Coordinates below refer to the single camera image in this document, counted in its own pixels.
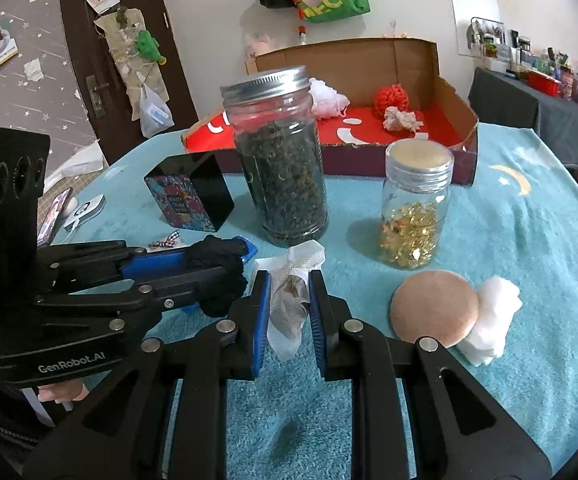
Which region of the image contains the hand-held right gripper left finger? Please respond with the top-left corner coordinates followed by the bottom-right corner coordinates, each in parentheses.
top-left (23, 270), bottom-right (272, 480)

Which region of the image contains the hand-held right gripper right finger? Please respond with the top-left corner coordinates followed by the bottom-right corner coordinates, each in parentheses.
top-left (308, 269), bottom-right (554, 480)

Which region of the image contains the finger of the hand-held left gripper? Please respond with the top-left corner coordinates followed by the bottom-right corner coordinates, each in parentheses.
top-left (33, 265), bottom-right (243, 332)
top-left (38, 240), bottom-right (191, 295)

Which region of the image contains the white fluffy hair clip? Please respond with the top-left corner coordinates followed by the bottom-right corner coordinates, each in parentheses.
top-left (146, 230), bottom-right (190, 252)

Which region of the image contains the white tea bag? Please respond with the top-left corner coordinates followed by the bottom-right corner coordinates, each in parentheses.
top-left (255, 240), bottom-right (326, 363)

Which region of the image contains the black scrunchie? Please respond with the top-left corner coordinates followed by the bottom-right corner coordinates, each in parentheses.
top-left (184, 234), bottom-right (250, 318)

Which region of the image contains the beige powder puff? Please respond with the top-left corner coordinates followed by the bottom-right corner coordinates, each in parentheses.
top-left (390, 270), bottom-right (480, 348)

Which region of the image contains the white cotton wad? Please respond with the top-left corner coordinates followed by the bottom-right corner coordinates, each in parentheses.
top-left (456, 276), bottom-right (524, 366)

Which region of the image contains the beige crochet scrunchie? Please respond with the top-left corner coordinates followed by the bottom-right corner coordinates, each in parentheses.
top-left (383, 107), bottom-right (424, 133)

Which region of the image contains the white mesh bath pouf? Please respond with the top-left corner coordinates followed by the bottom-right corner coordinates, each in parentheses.
top-left (309, 77), bottom-right (351, 121)

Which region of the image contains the red mesh bath pouf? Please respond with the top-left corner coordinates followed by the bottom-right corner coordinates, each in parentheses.
top-left (374, 84), bottom-right (412, 117)

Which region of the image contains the red lined cardboard box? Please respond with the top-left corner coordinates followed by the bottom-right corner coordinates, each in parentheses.
top-left (181, 37), bottom-right (480, 188)

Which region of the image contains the person's left hand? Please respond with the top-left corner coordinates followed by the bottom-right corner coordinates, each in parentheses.
top-left (36, 381), bottom-right (91, 405)

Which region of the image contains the smartphone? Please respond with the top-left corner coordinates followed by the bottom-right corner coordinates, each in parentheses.
top-left (36, 187), bottom-right (74, 248)

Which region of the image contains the white flat device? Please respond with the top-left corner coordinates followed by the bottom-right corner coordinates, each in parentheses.
top-left (64, 193), bottom-right (107, 233)

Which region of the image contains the white plastic sheet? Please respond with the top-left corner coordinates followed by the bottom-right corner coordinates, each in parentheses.
top-left (44, 147), bottom-right (105, 186)

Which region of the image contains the patterned tin box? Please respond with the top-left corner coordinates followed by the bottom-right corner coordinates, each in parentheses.
top-left (143, 152), bottom-right (235, 233)

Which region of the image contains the small jar of gold capsules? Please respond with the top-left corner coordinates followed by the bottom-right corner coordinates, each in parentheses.
top-left (380, 140), bottom-right (454, 267)

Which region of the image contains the clear plastic bag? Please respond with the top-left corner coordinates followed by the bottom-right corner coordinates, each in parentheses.
top-left (139, 84), bottom-right (175, 138)

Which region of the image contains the tall glass jar metal lid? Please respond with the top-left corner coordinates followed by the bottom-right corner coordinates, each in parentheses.
top-left (219, 65), bottom-right (330, 248)

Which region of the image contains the dark brown door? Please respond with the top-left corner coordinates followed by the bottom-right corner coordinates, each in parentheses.
top-left (58, 0), bottom-right (200, 166)

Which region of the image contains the beige hanging fabric organizer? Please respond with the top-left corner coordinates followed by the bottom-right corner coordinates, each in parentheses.
top-left (93, 7), bottom-right (170, 126)

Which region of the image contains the teal star blanket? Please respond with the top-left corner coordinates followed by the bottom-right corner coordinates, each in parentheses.
top-left (34, 122), bottom-right (578, 480)

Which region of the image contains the green plush toy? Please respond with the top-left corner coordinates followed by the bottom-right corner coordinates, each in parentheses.
top-left (136, 30), bottom-right (168, 66)

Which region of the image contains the pink plush toy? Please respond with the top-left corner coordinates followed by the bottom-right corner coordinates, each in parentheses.
top-left (244, 34), bottom-right (276, 58)

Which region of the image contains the table with grey cloth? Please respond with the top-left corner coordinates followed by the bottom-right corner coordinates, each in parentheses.
top-left (469, 66), bottom-right (578, 176)

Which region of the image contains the red plastic basket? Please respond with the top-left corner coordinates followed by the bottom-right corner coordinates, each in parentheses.
top-left (526, 71), bottom-right (562, 98)

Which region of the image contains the row of cosmetic bottles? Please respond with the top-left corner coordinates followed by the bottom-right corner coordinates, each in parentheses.
top-left (504, 30), bottom-right (578, 111)

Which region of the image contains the metal door handle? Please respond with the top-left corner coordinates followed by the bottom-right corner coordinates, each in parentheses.
top-left (85, 75), bottom-right (106, 118)

